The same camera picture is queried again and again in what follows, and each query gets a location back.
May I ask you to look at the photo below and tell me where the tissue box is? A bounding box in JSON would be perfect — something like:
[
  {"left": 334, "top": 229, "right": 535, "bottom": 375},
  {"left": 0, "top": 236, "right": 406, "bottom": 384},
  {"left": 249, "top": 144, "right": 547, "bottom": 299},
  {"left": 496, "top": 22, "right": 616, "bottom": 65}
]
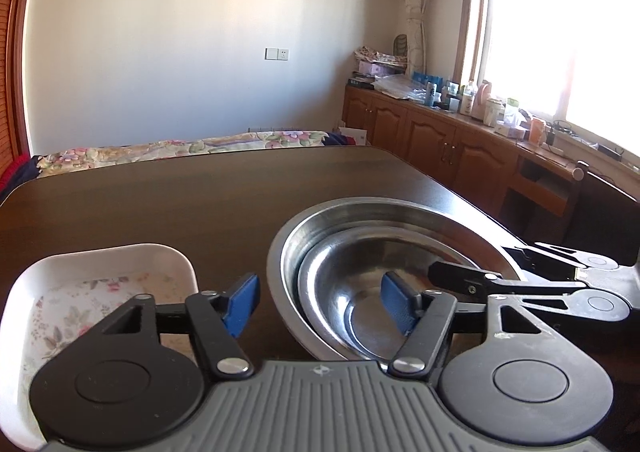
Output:
[{"left": 497, "top": 114, "right": 529, "bottom": 141}]

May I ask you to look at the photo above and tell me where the small steel bowl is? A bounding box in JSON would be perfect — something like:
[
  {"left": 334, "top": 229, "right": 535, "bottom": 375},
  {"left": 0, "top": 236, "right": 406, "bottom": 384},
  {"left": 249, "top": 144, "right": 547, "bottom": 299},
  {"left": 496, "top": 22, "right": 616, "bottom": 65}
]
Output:
[{"left": 344, "top": 282, "right": 453, "bottom": 363}]

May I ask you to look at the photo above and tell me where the blue blanket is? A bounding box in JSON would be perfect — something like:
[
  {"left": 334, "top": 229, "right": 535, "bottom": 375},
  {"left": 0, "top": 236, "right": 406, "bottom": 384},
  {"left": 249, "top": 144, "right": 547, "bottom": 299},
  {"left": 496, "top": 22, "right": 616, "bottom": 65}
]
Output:
[{"left": 322, "top": 130, "right": 372, "bottom": 149}]

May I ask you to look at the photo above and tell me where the pink box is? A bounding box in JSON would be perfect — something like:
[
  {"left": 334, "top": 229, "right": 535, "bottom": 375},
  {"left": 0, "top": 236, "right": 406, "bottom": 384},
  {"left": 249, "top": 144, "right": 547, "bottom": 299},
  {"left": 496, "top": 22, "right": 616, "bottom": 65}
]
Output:
[{"left": 358, "top": 60, "right": 407, "bottom": 79}]

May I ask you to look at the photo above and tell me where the large steel bowl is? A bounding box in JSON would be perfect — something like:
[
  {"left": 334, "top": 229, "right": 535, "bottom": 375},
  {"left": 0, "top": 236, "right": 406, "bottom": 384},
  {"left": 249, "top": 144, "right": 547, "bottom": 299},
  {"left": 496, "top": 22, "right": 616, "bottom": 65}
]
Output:
[{"left": 266, "top": 196, "right": 527, "bottom": 364}]

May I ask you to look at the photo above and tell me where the row of toiletry bottles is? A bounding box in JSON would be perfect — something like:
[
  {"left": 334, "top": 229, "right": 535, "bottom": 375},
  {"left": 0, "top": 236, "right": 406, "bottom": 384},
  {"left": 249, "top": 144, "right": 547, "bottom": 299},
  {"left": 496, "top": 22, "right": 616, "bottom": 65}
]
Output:
[{"left": 412, "top": 71, "right": 532, "bottom": 134}]

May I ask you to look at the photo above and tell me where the floral bed blanket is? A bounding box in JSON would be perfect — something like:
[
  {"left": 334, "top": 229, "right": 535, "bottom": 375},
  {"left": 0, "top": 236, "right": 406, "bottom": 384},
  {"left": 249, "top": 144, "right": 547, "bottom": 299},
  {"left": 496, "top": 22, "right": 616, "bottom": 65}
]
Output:
[{"left": 37, "top": 130, "right": 332, "bottom": 178}]

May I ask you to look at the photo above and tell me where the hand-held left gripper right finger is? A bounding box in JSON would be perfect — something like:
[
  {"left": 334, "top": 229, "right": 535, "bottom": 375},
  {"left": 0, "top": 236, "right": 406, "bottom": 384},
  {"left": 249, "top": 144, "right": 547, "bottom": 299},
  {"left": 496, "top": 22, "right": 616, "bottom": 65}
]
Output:
[{"left": 381, "top": 271, "right": 556, "bottom": 379}]

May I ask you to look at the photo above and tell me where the medium steel bowl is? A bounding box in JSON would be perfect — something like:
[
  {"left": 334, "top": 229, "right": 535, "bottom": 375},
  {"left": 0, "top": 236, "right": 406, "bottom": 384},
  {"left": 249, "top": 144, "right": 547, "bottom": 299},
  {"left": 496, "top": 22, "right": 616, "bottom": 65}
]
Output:
[{"left": 297, "top": 226, "right": 482, "bottom": 364}]

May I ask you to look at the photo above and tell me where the white cardboard box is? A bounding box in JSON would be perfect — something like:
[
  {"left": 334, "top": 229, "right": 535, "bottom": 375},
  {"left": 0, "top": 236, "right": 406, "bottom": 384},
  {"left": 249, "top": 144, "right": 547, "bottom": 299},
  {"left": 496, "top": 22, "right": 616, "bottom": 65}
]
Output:
[{"left": 339, "top": 126, "right": 369, "bottom": 146}]

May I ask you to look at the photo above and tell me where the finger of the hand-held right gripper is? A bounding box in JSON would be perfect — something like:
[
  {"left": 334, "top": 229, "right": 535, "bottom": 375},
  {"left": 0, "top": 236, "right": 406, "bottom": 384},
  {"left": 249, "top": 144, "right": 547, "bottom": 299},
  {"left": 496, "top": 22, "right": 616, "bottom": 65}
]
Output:
[
  {"left": 428, "top": 260, "right": 589, "bottom": 317},
  {"left": 500, "top": 241, "right": 621, "bottom": 274}
]

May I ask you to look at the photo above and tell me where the orange packet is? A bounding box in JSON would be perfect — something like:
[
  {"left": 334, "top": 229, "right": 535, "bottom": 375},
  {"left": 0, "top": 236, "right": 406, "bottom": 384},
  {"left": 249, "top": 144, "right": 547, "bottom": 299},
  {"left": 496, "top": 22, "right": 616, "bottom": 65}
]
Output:
[{"left": 529, "top": 116, "right": 549, "bottom": 146}]

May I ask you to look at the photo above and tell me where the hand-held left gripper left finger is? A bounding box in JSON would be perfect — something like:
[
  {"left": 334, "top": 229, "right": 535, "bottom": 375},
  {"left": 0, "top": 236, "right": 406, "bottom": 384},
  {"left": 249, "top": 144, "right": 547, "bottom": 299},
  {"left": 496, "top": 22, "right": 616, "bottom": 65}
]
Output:
[{"left": 75, "top": 273, "right": 261, "bottom": 381}]

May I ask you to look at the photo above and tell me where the wooden louvered wardrobe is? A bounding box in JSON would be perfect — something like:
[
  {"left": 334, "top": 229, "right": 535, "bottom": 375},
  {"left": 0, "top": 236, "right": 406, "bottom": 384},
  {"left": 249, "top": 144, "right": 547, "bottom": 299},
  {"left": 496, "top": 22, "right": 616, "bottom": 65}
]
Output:
[{"left": 0, "top": 0, "right": 42, "bottom": 169}]

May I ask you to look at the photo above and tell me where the white floral plate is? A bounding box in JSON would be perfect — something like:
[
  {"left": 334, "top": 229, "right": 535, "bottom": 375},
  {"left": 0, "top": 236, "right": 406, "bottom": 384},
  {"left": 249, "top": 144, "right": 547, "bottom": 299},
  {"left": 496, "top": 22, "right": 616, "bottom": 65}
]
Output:
[{"left": 7, "top": 242, "right": 199, "bottom": 451}]

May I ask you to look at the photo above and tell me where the wooden cabinet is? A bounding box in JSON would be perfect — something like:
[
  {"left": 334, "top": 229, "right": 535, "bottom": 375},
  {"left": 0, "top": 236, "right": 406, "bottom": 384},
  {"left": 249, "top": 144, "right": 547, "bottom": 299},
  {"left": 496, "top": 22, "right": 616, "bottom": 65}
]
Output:
[{"left": 343, "top": 84, "right": 583, "bottom": 233}]

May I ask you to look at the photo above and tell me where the window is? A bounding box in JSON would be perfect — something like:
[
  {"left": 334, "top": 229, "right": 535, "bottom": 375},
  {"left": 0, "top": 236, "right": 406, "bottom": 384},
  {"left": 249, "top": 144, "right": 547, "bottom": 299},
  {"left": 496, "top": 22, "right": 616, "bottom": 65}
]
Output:
[{"left": 474, "top": 0, "right": 640, "bottom": 145}]

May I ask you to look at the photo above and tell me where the clear plastic bag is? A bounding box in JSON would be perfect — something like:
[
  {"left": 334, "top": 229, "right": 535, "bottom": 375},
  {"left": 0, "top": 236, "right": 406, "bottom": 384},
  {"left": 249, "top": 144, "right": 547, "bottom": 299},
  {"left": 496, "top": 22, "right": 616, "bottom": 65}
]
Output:
[{"left": 372, "top": 74, "right": 432, "bottom": 104}]

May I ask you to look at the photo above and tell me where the patterned beige curtain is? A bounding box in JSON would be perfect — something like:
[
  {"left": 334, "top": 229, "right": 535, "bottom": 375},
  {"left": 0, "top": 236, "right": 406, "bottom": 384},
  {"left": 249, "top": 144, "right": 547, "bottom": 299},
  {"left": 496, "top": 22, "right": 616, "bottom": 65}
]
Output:
[{"left": 399, "top": 0, "right": 434, "bottom": 79}]

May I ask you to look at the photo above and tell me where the floral cloth pile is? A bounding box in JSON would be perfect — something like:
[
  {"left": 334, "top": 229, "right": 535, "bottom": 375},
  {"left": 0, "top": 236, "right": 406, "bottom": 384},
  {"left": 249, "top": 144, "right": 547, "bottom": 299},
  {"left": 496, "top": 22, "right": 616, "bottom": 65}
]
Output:
[{"left": 354, "top": 46, "right": 409, "bottom": 66}]

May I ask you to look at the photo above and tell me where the red cloth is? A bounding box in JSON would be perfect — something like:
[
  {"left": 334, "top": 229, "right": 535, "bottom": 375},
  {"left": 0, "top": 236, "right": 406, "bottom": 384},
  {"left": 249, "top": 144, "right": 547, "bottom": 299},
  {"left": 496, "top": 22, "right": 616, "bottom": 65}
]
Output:
[{"left": 0, "top": 154, "right": 34, "bottom": 194}]

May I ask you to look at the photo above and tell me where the dark wooden chair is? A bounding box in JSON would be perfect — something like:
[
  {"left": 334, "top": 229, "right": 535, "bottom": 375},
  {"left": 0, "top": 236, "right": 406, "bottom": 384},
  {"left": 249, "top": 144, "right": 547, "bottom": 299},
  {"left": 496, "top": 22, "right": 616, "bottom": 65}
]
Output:
[{"left": 565, "top": 161, "right": 640, "bottom": 260}]

